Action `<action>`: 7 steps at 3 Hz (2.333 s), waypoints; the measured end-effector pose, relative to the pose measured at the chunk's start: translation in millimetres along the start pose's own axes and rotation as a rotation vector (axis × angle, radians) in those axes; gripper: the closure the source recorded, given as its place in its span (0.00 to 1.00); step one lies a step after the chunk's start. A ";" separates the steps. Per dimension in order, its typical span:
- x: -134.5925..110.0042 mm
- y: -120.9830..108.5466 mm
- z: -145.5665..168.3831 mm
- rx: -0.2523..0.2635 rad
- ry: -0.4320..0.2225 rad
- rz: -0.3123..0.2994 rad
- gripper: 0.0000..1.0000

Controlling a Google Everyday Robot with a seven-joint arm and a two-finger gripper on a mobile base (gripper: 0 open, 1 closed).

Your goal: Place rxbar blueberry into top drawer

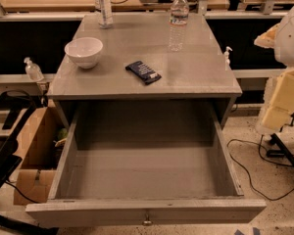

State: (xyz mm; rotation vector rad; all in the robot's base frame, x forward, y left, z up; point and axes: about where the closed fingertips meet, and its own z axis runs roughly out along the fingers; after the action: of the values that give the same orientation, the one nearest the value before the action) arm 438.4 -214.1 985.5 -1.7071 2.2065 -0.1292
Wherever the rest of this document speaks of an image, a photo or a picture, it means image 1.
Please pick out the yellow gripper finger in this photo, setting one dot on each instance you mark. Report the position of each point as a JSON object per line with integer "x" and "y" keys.
{"x": 267, "y": 39}
{"x": 279, "y": 105}

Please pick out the dark blue rxbar wrapper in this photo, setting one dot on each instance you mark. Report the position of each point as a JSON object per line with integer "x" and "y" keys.
{"x": 144, "y": 72}

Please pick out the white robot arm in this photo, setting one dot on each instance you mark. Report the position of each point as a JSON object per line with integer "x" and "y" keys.
{"x": 284, "y": 53}

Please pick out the open grey top drawer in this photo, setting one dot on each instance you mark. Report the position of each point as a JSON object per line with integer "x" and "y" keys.
{"x": 126, "y": 159}

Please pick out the metal drawer knob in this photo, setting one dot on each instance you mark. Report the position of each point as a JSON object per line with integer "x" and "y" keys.
{"x": 147, "y": 221}

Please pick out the right hand sanitizer pump bottle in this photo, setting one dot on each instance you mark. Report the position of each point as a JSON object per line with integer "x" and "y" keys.
{"x": 226, "y": 53}

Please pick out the hand sanitizer pump bottle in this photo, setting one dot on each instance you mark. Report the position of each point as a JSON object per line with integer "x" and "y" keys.
{"x": 33, "y": 70}
{"x": 226, "y": 53}

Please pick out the black stand leg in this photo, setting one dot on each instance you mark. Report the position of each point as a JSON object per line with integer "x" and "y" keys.
{"x": 281, "y": 151}

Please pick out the grey wooden cabinet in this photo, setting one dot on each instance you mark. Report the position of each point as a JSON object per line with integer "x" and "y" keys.
{"x": 198, "y": 70}

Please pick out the clear water bottle right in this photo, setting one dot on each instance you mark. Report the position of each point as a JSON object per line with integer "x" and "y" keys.
{"x": 178, "y": 21}

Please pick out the clear water bottle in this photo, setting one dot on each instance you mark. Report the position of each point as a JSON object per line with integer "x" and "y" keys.
{"x": 104, "y": 13}
{"x": 178, "y": 21}

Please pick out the clear water bottle left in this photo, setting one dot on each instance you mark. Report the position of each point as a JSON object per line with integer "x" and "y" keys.
{"x": 104, "y": 13}

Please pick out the white ceramic bowl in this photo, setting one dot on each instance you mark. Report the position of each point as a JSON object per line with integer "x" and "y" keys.
{"x": 85, "y": 52}

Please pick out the left hand sanitizer pump bottle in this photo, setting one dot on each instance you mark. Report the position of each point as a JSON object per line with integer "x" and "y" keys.
{"x": 33, "y": 70}

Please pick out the brown cardboard box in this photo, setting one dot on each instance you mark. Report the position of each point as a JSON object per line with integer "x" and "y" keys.
{"x": 36, "y": 148}

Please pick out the black equipment at left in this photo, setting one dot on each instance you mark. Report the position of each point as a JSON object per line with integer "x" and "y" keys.
{"x": 9, "y": 143}

